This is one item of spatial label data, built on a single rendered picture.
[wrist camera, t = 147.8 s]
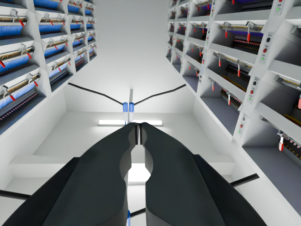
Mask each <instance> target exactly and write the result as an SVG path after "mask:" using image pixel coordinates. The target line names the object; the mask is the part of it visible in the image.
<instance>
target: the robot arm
mask: <svg viewBox="0 0 301 226"><path fill-rule="evenodd" d="M139 133H140V145H142V146H143V147H144V149H145V168H146V169H147V170H148V172H149V173H150V176H149V178H148V179H147V181H146V183H145V203H146V226H267V225H266V223H265V222H264V221H263V219H262V218H261V217H260V215H259V214H258V213H257V211H256V210H255V209H254V208H253V207H252V206H251V204H250V203H249V202H248V201H247V200H246V199H245V198H244V197H243V196H242V195H241V194H240V193H239V192H238V191H237V190H236V189H235V188H234V187H233V186H232V185H231V184H230V183H229V182H228V181H227V180H226V179H224V178H223V177H222V176H221V175H220V174H219V173H218V172H217V171H216V170H215V169H214V168H213V167H212V166H211V165H210V164H209V163H208V162H207V161H206V160H204V159H203V158H202V157H201V156H200V155H199V154H193V153H192V152H191V151H190V150H189V149H188V148H187V147H186V146H185V145H184V144H182V143H181V142H180V141H178V140H177V139H175V138H173V137H172V136H170V135H168V134H167V133H165V132H163V131H161V130H160V129H158V128H156V127H155V126H153V125H151V124H150V123H148V122H130V123H128V124H126V125H125V126H123V127H121V128H120V129H118V130H116V131H114V132H113V133H111V134H109V135H108V136H106V137H104V138H103V139H101V140H100V141H98V142H97V143H95V144H94V145H93V146H91V147H90V148H89V149H88V150H87V151H86V152H84V153H83V154H82V155H81V156H80V157H73V158H72V159H71V160H70V161H69V162H68V163H67V164H65V165H64V166H63V167H62V168H61V169H60V170H59V171H58V172H57V173H55V174H54V175H53V176H52V177H51V178H50V179H49V180H48V181H46V182H45V183H44V184H43V185H42V186H41V187H40V188H39V189H38V190H37V191H36V192H35V193H33V194H32V195H31V196H30V197H29V198H28V199H27V200H26V201H25V202H24V203H22V204H21V205H20V206H19V207H18V208H17V209H16V210H15V211H14V212H13V214H12V215H11V216H10V217H9V218H8V219H7V220H6V221H5V222H4V223H3V225H2V226H126V225H127V217H128V199H127V188H126V182H125V180H124V178H125V176H126V174H127V173H128V171H129V170H130V169H131V168H132V160H131V151H132V150H133V148H134V147H135V146H136V145H138V138H139Z"/></svg>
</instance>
